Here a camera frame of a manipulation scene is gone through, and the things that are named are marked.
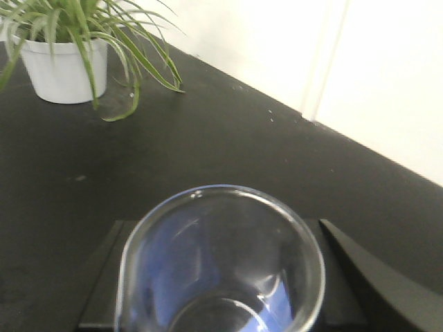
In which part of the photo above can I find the clear glass beaker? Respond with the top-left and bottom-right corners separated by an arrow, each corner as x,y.
114,185 -> 325,331

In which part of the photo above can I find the white wall conduit strip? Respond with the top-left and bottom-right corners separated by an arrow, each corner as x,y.
300,1 -> 350,122

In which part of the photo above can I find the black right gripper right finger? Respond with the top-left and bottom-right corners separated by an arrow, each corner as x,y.
320,219 -> 442,331

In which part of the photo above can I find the white plant pot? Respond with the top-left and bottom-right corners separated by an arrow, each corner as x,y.
21,39 -> 108,104

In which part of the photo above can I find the green spider plant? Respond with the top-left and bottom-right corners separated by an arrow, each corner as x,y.
1,1 -> 183,122

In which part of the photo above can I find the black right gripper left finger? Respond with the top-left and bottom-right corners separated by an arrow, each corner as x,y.
78,220 -> 138,329

